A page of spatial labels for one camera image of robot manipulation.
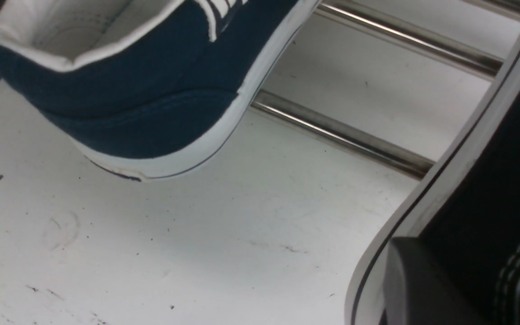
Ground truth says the navy sneaker right of pair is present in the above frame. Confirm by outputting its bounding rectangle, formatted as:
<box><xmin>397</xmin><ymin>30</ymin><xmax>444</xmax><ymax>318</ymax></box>
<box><xmin>0</xmin><ymin>0</ymin><xmax>320</xmax><ymax>181</ymax></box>

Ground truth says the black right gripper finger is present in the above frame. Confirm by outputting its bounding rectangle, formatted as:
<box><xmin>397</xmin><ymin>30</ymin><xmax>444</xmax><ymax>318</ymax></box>
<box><xmin>380</xmin><ymin>238</ymin><xmax>486</xmax><ymax>325</ymax></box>

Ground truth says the stainless steel shoe rack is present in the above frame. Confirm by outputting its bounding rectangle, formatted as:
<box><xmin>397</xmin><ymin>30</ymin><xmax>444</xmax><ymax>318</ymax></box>
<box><xmin>252</xmin><ymin>0</ymin><xmax>520</xmax><ymax>179</ymax></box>

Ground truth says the black canvas sneaker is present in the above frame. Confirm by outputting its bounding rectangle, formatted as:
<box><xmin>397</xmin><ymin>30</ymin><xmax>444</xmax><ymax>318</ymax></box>
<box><xmin>344</xmin><ymin>35</ymin><xmax>520</xmax><ymax>325</ymax></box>

